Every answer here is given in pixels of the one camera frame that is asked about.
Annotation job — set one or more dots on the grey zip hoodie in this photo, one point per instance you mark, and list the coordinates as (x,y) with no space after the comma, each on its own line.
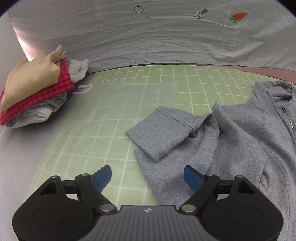
(255,139)

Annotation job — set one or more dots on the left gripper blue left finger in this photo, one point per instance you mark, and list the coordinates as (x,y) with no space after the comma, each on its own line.
(90,189)

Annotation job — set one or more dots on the beige folded garment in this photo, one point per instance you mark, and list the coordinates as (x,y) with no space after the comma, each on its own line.
(29,77)

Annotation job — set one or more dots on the black folded garment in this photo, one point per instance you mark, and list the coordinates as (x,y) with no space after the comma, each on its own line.
(60,108)

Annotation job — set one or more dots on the grey carrot print sheet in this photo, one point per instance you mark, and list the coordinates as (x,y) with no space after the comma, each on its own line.
(112,34)

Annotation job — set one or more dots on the red checked folded garment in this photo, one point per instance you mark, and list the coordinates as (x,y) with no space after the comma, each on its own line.
(64,85)

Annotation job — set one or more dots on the light grey folded garment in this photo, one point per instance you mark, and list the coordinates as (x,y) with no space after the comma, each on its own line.
(42,105)

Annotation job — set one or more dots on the green grid cutting mat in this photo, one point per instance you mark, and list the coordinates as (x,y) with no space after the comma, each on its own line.
(90,131)

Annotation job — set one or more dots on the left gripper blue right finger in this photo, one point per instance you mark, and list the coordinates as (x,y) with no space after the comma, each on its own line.
(204,187)

